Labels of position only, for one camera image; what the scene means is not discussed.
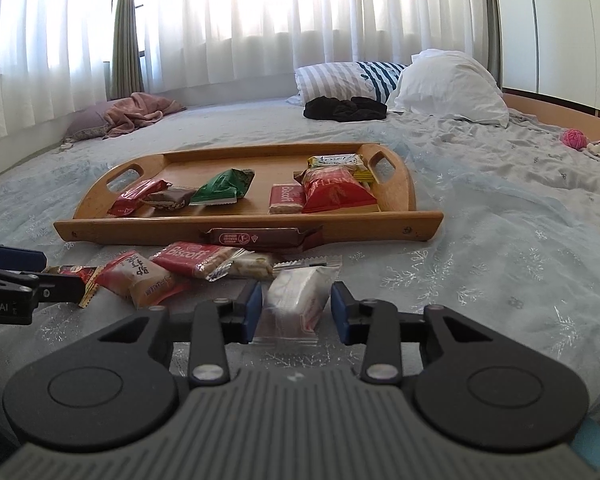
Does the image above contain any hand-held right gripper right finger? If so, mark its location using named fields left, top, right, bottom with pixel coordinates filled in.
left=331, top=282, right=501, bottom=386

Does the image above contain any small red snack packet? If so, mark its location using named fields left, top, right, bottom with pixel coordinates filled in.
left=107, top=180, right=158, bottom=217

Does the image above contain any pink blanket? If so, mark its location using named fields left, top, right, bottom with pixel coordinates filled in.
left=102, top=92, right=187, bottom=140

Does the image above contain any red biscuit packet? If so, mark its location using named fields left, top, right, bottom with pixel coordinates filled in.
left=268, top=183, right=305, bottom=215
left=151, top=241, right=238, bottom=281

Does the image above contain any grey green curtain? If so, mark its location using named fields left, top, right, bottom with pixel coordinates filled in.
left=110, top=0, right=146, bottom=101

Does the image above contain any red orange pastry packet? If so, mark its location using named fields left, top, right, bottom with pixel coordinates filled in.
left=94, top=251, right=191, bottom=311

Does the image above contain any beige wafer packet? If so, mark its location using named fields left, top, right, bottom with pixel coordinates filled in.
left=225, top=251, right=276, bottom=280

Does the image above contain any pink yarn ball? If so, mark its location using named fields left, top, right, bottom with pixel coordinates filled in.
left=560, top=129, right=587, bottom=151

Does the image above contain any red gold candy wrapper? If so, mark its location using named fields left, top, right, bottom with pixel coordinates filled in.
left=45, top=265, right=101, bottom=308

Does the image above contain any wooden bed frame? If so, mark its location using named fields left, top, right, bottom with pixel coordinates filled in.
left=501, top=87, right=600, bottom=126

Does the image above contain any white wardrobe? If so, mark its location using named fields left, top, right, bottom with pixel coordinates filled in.
left=495, top=0, right=600, bottom=111

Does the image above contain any light blue bedspread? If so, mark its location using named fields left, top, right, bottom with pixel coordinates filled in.
left=0, top=95, right=600, bottom=421

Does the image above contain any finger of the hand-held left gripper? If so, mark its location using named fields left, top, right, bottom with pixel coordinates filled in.
left=0, top=239, right=48, bottom=272
left=0, top=265, right=88, bottom=306

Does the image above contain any white pillow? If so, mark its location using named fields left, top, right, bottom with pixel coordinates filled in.
left=386, top=49, right=510, bottom=128

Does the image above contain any long brown bar wrapper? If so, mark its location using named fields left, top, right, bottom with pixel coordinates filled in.
left=200, top=226, right=326, bottom=251

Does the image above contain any yellow snack packet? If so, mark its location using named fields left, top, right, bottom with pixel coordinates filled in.
left=307, top=154, right=376, bottom=183

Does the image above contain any green snack packet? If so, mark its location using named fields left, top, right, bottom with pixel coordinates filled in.
left=189, top=169, right=256, bottom=207

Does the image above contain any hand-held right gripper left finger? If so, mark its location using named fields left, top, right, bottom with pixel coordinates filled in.
left=97, top=282, right=265, bottom=387

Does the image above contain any purple pillow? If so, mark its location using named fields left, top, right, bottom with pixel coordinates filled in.
left=62, top=101, right=131, bottom=142

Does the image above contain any white sheer curtain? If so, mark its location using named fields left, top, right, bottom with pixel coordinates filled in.
left=0, top=0, right=496, bottom=146

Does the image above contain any brown chocolate snack packet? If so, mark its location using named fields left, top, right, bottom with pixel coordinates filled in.
left=141, top=186, right=198, bottom=211

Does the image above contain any black cloth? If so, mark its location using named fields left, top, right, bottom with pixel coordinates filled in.
left=303, top=95, right=390, bottom=123

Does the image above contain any striped pillow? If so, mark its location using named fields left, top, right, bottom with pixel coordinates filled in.
left=287, top=61, right=411, bottom=107

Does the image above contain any large red snack bag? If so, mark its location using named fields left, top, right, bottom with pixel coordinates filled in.
left=294, top=167, right=379, bottom=213

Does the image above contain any wooden tray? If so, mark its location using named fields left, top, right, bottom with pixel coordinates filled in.
left=53, top=142, right=445, bottom=246

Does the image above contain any clear white snack packet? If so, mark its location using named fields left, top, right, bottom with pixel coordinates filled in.
left=252, top=255, right=342, bottom=346

